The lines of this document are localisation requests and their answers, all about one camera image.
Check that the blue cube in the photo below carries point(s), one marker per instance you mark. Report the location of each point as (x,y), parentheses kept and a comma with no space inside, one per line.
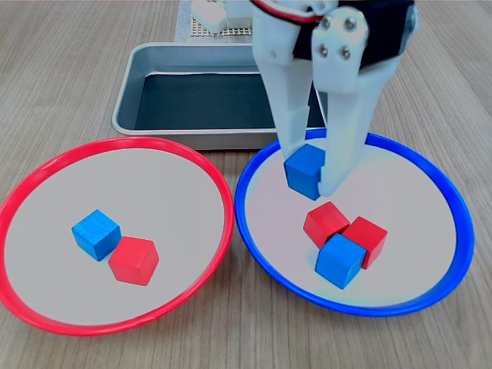
(303,173)
(340,261)
(96,234)

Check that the red cube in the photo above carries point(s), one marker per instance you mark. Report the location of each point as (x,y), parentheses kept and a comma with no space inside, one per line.
(134,261)
(369,238)
(324,225)

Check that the black tray mat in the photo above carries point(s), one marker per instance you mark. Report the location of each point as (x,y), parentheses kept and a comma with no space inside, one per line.
(192,104)

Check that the blue-rimmed white plate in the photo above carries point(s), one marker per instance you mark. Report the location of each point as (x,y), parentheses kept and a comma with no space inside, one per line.
(415,215)

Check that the red-rimmed white plate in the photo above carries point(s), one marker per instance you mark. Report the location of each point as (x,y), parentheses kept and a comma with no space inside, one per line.
(173,192)

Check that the steel tray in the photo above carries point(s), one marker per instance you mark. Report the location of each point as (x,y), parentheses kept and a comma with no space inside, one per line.
(130,77)

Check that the pale perforated base plate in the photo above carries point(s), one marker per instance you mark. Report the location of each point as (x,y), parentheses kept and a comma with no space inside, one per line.
(200,30)

